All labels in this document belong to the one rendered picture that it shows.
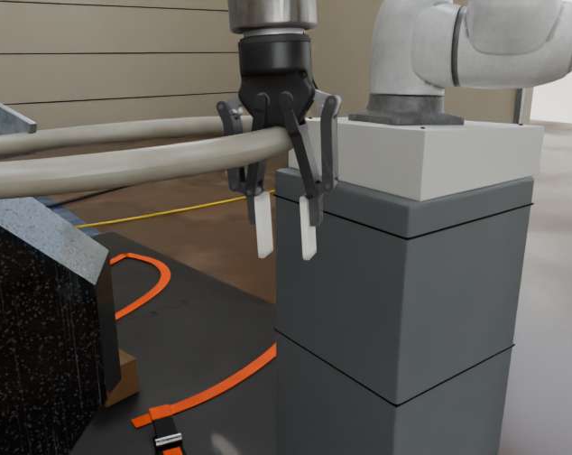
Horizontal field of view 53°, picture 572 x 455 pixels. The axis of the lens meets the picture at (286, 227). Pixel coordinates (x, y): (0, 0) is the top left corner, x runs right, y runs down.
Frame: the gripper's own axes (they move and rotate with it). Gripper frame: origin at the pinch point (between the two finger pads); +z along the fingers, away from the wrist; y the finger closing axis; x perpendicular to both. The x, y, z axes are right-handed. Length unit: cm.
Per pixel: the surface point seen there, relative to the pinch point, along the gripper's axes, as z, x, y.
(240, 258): 73, -206, 100
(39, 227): 10, -34, 66
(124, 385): 72, -76, 83
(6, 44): -69, -430, 441
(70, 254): 17, -38, 63
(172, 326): 74, -124, 94
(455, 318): 32, -54, -16
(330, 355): 42, -52, 10
